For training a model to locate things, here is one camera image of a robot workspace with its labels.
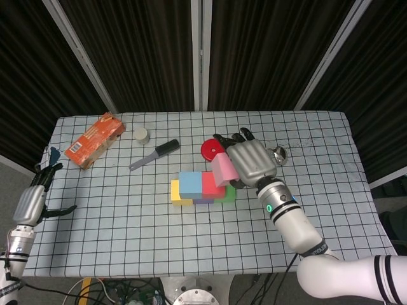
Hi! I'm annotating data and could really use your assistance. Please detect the yellow foam cube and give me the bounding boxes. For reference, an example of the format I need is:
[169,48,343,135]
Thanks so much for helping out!
[170,179,195,207]

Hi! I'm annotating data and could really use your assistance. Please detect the grey brush black bristles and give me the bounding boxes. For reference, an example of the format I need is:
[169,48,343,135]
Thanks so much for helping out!
[128,139,181,172]

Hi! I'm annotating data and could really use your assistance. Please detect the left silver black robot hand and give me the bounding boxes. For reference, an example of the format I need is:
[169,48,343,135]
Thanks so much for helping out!
[12,161,78,228]

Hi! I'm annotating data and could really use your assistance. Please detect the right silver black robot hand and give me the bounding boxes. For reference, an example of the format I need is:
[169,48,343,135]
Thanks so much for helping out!
[212,126,278,190]

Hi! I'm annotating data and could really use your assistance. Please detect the blue foam cube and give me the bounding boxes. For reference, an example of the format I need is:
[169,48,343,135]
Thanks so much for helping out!
[178,171,204,200]

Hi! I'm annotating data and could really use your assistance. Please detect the dark pleated curtain panel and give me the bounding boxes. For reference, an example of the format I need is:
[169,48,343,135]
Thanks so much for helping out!
[208,0,355,111]
[0,0,107,172]
[59,0,195,113]
[300,0,407,184]

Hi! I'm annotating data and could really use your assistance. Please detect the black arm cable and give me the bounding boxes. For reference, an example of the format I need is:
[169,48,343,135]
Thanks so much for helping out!
[270,252,300,305]
[4,250,85,301]

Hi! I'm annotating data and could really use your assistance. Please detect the black floor cable bundle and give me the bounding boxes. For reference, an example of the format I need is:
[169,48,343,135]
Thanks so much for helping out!
[92,276,166,305]
[247,273,277,305]

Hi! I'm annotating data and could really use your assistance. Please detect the green foam cube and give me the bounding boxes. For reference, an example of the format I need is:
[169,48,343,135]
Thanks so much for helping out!
[213,185,238,204]

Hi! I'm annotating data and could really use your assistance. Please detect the white partition post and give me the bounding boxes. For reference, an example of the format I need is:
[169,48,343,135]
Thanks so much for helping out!
[43,0,118,114]
[190,0,213,111]
[294,0,373,111]

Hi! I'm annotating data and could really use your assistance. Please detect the red foam cube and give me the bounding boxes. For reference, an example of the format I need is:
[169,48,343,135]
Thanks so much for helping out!
[202,171,227,196]

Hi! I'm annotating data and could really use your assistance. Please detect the red plastic disc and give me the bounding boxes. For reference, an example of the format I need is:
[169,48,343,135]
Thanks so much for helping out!
[200,139,227,163]

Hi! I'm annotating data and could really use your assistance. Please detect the orange cardboard box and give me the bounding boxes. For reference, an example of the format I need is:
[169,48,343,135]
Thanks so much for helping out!
[64,112,126,171]

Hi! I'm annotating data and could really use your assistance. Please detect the pink foam cube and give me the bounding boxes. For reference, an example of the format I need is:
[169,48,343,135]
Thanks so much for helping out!
[210,152,240,187]

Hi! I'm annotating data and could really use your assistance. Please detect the checkered light blue tablecloth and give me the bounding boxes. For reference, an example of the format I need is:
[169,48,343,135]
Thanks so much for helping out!
[18,110,394,277]

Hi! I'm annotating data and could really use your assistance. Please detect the small white jar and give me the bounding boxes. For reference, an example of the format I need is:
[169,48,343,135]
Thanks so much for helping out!
[133,126,151,146]

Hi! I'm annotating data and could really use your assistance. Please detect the metal robot base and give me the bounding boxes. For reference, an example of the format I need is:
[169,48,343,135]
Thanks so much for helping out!
[160,274,236,305]

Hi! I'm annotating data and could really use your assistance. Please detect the steel ladle black handle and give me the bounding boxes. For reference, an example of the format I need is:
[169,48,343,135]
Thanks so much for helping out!
[265,146,288,166]

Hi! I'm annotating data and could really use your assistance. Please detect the dark blue clip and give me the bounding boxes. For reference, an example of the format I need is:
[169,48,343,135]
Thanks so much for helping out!
[47,146,62,168]

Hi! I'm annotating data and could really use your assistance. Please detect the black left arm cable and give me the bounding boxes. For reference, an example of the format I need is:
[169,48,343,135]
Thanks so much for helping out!
[4,250,85,301]

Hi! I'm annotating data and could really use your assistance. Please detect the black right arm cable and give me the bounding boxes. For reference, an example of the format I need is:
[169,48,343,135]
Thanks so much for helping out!
[270,252,300,305]

